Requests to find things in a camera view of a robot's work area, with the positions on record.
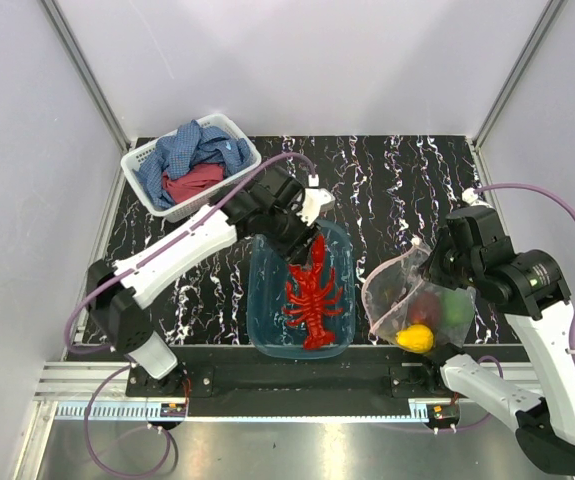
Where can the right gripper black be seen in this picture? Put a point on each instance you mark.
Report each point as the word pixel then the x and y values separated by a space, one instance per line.
pixel 432 270

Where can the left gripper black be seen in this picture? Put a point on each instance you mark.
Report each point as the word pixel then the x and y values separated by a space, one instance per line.
pixel 297 250

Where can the red fake lobster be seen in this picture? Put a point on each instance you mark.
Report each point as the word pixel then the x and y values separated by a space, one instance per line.
pixel 310 300

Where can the clear zip top bag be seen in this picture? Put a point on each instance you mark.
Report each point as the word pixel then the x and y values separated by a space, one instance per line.
pixel 393 286

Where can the yellow fake fruit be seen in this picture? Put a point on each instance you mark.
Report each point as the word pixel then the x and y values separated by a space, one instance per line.
pixel 416 338

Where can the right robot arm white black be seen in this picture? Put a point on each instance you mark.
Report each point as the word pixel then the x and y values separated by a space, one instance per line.
pixel 530 289

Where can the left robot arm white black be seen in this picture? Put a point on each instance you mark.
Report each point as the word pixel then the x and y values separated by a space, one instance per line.
pixel 274 205

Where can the green fake vegetable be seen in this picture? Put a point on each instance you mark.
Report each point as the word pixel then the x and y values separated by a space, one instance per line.
pixel 457 308

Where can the red fake apple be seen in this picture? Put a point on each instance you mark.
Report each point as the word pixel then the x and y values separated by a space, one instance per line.
pixel 425 309

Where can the blue plastic container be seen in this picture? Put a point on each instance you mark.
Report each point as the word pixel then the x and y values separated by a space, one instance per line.
pixel 266 298

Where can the red cloth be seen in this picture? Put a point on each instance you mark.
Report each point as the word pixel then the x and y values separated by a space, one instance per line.
pixel 202 177

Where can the blue patterned cloth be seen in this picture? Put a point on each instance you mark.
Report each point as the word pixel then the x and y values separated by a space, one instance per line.
pixel 180 152

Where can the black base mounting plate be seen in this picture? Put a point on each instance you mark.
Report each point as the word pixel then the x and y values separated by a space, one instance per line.
pixel 211 380

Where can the white plastic basket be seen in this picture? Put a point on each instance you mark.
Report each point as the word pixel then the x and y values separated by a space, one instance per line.
pixel 130 163

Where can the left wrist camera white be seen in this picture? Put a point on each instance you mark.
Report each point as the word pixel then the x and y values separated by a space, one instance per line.
pixel 315 202

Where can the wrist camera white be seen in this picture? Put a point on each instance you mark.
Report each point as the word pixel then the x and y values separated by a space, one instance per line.
pixel 470 197
pixel 315 202

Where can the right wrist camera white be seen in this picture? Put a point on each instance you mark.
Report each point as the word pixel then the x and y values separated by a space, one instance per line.
pixel 470 197

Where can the aluminium frame rail front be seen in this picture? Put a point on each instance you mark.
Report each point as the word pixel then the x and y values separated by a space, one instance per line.
pixel 65 381

